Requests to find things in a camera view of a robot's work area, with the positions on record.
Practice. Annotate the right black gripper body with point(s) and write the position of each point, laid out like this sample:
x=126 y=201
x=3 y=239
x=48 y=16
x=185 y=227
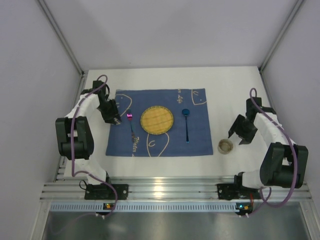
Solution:
x=240 y=130

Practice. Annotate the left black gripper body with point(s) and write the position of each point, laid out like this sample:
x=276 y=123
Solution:
x=113 y=114

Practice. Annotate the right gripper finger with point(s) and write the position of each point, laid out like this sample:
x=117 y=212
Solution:
x=245 y=139
x=237 y=126

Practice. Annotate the small beige round cup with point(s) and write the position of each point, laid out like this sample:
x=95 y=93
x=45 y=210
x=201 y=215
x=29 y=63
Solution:
x=225 y=146

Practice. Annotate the iridescent purple fork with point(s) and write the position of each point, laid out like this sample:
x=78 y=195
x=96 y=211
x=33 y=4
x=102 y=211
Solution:
x=130 y=118

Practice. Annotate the yellow woven round coaster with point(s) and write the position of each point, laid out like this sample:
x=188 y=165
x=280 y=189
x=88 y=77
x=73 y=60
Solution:
x=157 y=120

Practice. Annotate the blue placemat cloth gold pattern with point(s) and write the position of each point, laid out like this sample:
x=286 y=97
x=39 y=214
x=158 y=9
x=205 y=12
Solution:
x=170 y=144

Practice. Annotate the blue handled cutlery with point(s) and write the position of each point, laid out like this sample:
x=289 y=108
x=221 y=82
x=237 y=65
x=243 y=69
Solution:
x=186 y=113

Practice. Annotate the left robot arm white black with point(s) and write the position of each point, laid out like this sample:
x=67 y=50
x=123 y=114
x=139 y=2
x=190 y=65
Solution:
x=74 y=136

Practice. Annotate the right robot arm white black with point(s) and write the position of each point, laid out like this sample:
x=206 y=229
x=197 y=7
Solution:
x=284 y=160

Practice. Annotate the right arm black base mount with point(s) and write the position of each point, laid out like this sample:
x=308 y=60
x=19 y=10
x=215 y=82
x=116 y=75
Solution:
x=231 y=191

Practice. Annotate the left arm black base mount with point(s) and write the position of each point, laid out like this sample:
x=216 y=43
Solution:
x=104 y=192

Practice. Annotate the aluminium rail base frame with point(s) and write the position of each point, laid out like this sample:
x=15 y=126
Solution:
x=150 y=189

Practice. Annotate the white perforated cable duct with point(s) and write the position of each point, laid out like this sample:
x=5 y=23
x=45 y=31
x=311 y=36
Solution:
x=151 y=207

